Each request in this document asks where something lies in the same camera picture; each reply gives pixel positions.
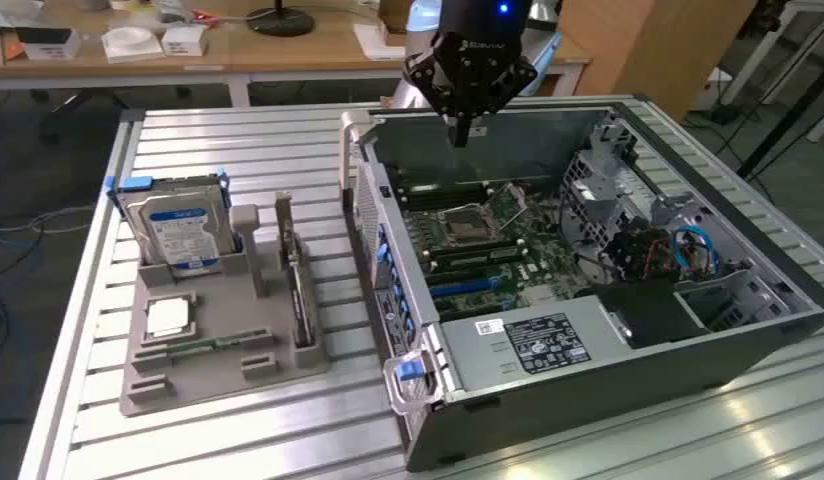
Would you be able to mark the white box with black top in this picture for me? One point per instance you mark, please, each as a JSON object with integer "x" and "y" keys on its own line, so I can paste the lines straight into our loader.
{"x": 47, "y": 45}

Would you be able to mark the black round lamp base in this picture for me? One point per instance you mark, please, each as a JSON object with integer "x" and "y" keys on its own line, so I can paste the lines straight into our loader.
{"x": 278, "y": 22}

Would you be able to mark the green motherboard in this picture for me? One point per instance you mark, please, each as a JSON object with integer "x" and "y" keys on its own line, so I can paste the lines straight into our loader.
{"x": 518, "y": 260}

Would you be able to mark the metal socket cover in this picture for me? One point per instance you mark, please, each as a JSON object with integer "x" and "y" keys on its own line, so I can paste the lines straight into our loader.
{"x": 508, "y": 200}

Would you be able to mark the white labelled box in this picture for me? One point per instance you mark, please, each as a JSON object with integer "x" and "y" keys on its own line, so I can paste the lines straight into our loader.
{"x": 185, "y": 42}

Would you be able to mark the grey power supply unit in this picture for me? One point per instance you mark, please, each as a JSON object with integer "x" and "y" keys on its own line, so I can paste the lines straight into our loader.
{"x": 478, "y": 360}

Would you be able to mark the perforated metal disk bay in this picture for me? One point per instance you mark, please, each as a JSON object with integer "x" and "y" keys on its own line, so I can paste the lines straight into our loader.
{"x": 588, "y": 200}

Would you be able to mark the Nvidia graphics card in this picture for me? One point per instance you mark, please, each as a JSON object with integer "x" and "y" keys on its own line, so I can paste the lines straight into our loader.
{"x": 294, "y": 280}

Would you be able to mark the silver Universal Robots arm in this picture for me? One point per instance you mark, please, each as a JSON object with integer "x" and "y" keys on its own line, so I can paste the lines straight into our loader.
{"x": 406, "y": 97}

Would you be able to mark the wooden desk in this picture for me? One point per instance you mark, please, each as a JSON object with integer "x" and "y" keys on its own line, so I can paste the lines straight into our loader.
{"x": 285, "y": 55}

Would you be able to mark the black slanted stand pole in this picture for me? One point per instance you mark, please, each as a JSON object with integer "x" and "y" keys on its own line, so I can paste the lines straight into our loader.
{"x": 787, "y": 112}

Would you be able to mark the orange notebook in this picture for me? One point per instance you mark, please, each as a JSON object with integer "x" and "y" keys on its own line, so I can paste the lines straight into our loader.
{"x": 13, "y": 50}

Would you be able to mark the black open PC case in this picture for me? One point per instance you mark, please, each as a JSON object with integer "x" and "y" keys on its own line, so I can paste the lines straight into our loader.
{"x": 585, "y": 425}

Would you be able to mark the green RAM stick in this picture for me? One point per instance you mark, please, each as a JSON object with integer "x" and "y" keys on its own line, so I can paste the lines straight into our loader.
{"x": 198, "y": 346}

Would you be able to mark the hard disk with blue bracket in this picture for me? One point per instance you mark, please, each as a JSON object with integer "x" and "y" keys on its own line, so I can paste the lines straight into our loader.
{"x": 178, "y": 225}

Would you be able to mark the blue expansion slot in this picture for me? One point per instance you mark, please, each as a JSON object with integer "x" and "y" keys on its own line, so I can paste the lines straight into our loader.
{"x": 461, "y": 287}

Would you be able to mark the wooden cabinet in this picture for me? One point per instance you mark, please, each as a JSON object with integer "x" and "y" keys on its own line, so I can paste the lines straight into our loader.
{"x": 652, "y": 50}

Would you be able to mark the silver CPU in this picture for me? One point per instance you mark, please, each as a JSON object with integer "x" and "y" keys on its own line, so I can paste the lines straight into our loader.
{"x": 167, "y": 317}

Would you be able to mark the brown cardboard box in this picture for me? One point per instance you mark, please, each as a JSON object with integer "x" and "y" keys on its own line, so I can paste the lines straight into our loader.
{"x": 393, "y": 15}

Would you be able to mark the grey printed parts rack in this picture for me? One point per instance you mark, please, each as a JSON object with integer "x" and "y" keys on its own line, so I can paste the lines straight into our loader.
{"x": 218, "y": 310}

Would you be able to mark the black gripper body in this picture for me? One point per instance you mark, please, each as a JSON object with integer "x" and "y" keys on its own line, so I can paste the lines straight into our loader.
{"x": 481, "y": 45}

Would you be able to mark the white paper stack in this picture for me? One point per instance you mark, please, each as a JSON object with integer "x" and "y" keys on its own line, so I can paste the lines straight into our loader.
{"x": 378, "y": 45}

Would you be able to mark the CPU socket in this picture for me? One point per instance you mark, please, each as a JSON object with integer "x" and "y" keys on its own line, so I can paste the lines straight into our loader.
{"x": 465, "y": 227}

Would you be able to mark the RAM stick with white label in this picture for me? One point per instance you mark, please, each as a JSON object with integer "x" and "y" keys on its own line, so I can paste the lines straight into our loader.
{"x": 478, "y": 256}

